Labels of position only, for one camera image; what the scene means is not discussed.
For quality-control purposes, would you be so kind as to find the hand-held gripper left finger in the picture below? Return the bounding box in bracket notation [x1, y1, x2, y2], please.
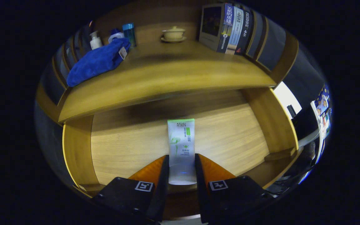
[92, 155, 170, 224]

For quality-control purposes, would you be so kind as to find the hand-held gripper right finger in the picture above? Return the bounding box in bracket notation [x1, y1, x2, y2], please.
[195, 153, 276, 224]

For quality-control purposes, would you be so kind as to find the white tube with green print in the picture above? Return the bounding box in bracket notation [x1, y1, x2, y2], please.
[167, 118, 197, 185]

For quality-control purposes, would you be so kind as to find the wooden drawer with black knob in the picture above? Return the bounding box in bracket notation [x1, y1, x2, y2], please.
[62, 87, 299, 219]

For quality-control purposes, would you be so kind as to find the wooden countertop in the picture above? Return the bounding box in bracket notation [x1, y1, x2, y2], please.
[58, 39, 277, 123]

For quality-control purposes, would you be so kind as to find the blue folded towel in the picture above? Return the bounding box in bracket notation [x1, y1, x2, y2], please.
[67, 38, 131, 87]

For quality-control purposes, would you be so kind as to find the blue patterned gift bag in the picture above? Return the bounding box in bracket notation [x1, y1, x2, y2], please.
[314, 84, 330, 116]

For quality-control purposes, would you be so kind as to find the beige lidded teacup with saucer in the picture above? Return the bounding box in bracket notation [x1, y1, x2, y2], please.
[161, 26, 187, 43]

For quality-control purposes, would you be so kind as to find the teal cylindrical bottle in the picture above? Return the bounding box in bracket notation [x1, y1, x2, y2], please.
[122, 23, 137, 48]

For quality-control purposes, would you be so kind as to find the white bottle with blue cap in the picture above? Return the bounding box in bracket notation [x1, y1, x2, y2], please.
[108, 28, 125, 43]

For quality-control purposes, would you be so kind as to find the white pump bottle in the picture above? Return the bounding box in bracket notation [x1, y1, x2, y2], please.
[89, 31, 103, 50]

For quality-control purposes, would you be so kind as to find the book with black spine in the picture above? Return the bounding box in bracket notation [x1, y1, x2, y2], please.
[235, 9, 255, 56]

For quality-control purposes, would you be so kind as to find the book with white spine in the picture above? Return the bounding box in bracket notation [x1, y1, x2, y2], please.
[225, 6, 244, 55]

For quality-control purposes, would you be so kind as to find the book with blue spine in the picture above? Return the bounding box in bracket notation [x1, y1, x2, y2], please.
[199, 3, 234, 53]

